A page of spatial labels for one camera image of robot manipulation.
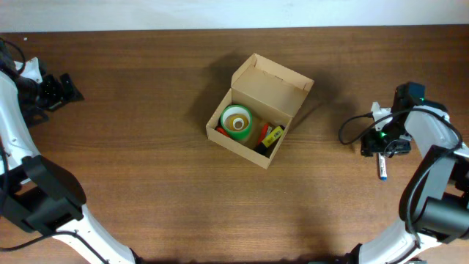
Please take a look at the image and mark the blue white marker pen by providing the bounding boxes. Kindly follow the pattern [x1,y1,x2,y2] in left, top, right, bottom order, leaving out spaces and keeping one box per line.
[377,153,388,181]

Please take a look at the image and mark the yellow highlighter marker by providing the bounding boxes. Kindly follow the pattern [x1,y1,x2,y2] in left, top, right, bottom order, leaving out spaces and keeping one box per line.
[254,125,285,155]

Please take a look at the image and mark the brown cardboard box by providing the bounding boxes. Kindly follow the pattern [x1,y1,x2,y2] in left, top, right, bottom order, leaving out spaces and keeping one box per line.
[206,54,314,169]

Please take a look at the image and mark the green tape roll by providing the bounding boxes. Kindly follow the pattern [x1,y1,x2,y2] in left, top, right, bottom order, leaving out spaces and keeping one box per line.
[220,105,252,141]

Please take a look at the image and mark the small yellow tape roll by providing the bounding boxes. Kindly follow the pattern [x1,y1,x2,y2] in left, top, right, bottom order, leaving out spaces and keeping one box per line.
[228,116,249,131]

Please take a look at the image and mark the orange utility knife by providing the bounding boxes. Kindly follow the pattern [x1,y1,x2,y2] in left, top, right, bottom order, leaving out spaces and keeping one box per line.
[215,126,230,138]

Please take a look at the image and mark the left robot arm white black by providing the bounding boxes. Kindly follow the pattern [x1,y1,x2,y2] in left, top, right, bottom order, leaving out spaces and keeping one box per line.
[1,39,143,264]

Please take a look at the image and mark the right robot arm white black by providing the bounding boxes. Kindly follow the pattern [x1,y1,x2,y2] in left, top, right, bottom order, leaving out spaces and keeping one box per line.
[341,82,468,263]

